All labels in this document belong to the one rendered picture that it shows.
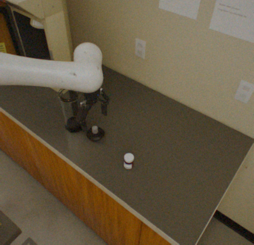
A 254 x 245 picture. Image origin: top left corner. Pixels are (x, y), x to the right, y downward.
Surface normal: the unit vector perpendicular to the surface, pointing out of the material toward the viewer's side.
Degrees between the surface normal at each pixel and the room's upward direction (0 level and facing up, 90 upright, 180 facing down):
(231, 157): 0
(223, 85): 90
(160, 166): 2
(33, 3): 90
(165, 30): 90
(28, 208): 0
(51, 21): 90
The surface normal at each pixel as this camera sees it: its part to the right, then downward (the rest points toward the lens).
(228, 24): -0.62, 0.54
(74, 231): 0.02, -0.70
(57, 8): 0.78, 0.45
